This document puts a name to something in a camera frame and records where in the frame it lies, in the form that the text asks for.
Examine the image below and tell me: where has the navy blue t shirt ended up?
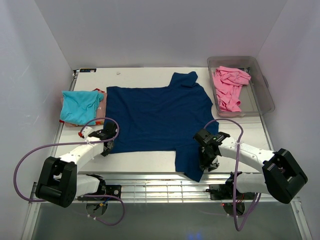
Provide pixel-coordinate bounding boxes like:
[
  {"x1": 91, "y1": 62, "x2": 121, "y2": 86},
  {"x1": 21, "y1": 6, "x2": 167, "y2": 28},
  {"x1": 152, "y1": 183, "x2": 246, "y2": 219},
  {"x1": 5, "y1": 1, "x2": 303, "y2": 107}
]
[{"x1": 105, "y1": 71, "x2": 213, "y2": 182}]

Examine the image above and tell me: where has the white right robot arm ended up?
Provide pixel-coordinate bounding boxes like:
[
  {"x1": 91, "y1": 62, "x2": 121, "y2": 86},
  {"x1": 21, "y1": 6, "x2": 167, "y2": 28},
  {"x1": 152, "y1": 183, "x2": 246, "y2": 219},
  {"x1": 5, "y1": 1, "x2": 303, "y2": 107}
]
[{"x1": 193, "y1": 129, "x2": 308, "y2": 204}]

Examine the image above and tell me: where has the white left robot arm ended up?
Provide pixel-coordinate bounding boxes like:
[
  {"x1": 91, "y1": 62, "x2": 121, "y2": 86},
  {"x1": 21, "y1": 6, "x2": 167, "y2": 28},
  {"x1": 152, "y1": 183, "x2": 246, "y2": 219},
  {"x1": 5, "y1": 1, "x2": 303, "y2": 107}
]
[{"x1": 35, "y1": 121, "x2": 119, "y2": 208}]

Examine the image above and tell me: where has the turquoise folded t shirt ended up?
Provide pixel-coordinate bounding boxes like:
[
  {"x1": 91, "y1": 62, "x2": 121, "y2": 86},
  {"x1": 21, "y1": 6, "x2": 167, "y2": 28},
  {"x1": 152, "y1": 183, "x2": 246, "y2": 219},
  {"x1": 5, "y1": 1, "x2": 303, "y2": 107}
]
[{"x1": 59, "y1": 90, "x2": 104, "y2": 126}]

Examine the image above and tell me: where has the blue label sticker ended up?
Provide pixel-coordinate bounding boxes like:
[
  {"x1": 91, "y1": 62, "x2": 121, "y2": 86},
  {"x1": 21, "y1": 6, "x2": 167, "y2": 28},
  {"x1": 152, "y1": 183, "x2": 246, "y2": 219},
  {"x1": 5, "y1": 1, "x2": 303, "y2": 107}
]
[{"x1": 79, "y1": 68, "x2": 97, "y2": 73}]

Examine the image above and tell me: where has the clear plastic bin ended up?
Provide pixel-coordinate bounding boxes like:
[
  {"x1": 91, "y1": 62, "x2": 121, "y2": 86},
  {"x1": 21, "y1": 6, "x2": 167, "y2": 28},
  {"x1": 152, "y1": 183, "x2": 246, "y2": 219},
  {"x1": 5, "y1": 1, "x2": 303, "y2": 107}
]
[{"x1": 207, "y1": 56, "x2": 275, "y2": 118}]

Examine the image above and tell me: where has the pink t shirt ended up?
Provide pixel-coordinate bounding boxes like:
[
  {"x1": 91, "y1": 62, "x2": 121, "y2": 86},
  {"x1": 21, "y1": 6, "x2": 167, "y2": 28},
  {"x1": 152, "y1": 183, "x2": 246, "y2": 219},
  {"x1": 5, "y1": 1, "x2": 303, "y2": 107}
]
[{"x1": 212, "y1": 66, "x2": 251, "y2": 113}]

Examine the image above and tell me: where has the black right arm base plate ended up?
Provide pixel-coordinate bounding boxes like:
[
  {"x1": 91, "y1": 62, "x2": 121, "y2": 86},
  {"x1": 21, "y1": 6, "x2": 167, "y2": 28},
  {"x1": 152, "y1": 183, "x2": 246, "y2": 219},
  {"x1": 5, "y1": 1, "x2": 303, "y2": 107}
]
[{"x1": 205, "y1": 184, "x2": 255, "y2": 202}]

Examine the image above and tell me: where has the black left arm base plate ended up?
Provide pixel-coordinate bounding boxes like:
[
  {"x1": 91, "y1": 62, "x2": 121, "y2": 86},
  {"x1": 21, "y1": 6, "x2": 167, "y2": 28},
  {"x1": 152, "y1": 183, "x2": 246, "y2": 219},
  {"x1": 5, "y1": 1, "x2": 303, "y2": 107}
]
[{"x1": 77, "y1": 184, "x2": 122, "y2": 202}]

